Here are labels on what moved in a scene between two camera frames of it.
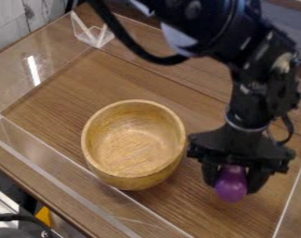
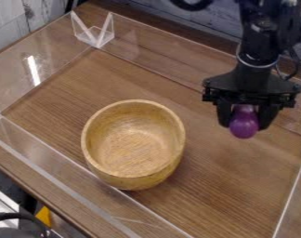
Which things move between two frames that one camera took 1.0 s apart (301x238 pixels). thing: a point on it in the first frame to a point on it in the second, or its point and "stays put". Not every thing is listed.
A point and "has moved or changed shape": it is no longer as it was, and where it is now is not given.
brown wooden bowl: x=133 y=142 stays put
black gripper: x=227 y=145 to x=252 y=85
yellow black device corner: x=45 y=216 stays put
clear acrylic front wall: x=32 y=169 stays put
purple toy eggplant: x=232 y=182 has moved or changed shape
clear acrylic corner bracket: x=96 y=35 stays put
